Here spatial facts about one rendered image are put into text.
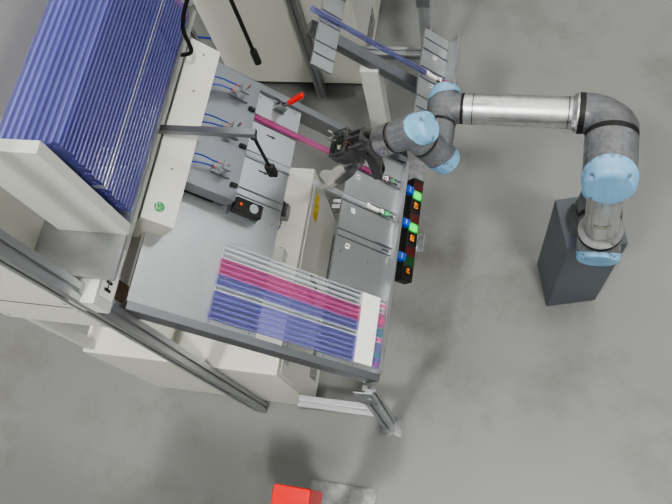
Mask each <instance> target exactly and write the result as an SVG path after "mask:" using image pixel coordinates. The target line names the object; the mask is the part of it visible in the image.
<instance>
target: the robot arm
mask: <svg viewBox="0 0 672 504"><path fill-rule="evenodd" d="M456 124H467V125H489V126H512V127H535V128H557V129H570V130H571V131H572V132H573V133H574V134H584V135H585V138H584V151H583V167H582V174H581V185H582V187H581V192H580V195H579V197H578V199H577V200H576V201H575V202H573V203H572V204H571V206H570V207H569V209H568V211H567V214H566V226H567V228H568V230H569V232H570V233H571V234H572V235H573V236H574V237H575V238H576V239H577V245H576V251H575V252H576V259H577V260H578V261H579V262H580V263H583V264H586V265H591V266H611V265H615V264H617V263H619V262H620V259H621V255H622V253H621V243H622V238H623V233H624V227H623V224H622V212H623V202H624V200H625V198H626V199H628V198H630V197H631V196H632V195H633V194H634V193H635V191H636V189H637V186H638V182H639V170H638V168H639V135H640V125H639V121H638V119H637V117H636V115H635V114H634V113H633V111H632V110H631V109H630V108H629V107H628V106H626V105H625V104H623V103H622V102H620V101H618V100H616V99H614V98H612V97H609V96H606V95H603V94H598V93H592V92H578V93H577V94H576V95H574V96H548V95H517V94H485V93H460V89H459V87H458V86H457V85H455V84H451V83H450V82H440V83H437V84H435V85H434V86H433V87H432V88H431V91H430V96H429V99H428V101H427V111H421V112H417V113H411V114H409V115H407V116H405V117H402V118H399V119H396V120H393V121H391V122H387V123H384V124H381V125H378V126H376V127H374V128H373V129H370V130H369V129H368V128H367V127H365V126H364V127H361V128H358V129H356V130H352V129H350V128H349V127H345V128H343V129H340V130H337V131H334V132H332V131H330V130H328V132H329V133H330V134H331V135H332V136H331V137H328V140H329V141H331V146H330V152H329V156H328V157H329V158H331V159H332V160H333V161H335V162H336V163H342V164H343V165H344V164H345V165H347V166H348V167H345V168H344V167H343V166H342V165H338V166H336V167H335V168H334V169H332V170H322V171H321V172H320V174H319V175H320V177H321V178H322V179H323V181H324V182H325V183H323V184H322V185H321V186H320V187H319V188H318V189H319V190H324V189H328V188H331V187H334V186H336V185H339V184H341V183H343V182H345V181H347V180H348V179H350V178H351V177H352V176H353V175H354V174H355V172H356V171H357V170H358V169H359V168H361V166H362V165H363V164H365V161H367V163H368V166H369V168H370V171H371V173H372V176H373V179H375V180H382V179H383V174H384V172H385V165H384V162H383V159H382V157H385V156H389V155H392V154H395V153H399V152H403V151H406V150H408V151H409V152H411V153H412V154H413V155H414V156H416V157H417V158H418V159H419V160H421V161H422V162H423V163H424V164H426V165H427V167H428V168H430V169H432V170H434V171H435V172H437V173H438V174H447V173H449V172H451V171H453V170H454V169H455V168H456V166H457V165H458V163H459V160H460V154H459V151H458V150H457V149H456V147H455V146H453V140H454V133H455V126H456ZM343 130H345V131H346V132H343V133H340V134H339V133H338V132H340V131H343Z"/></svg>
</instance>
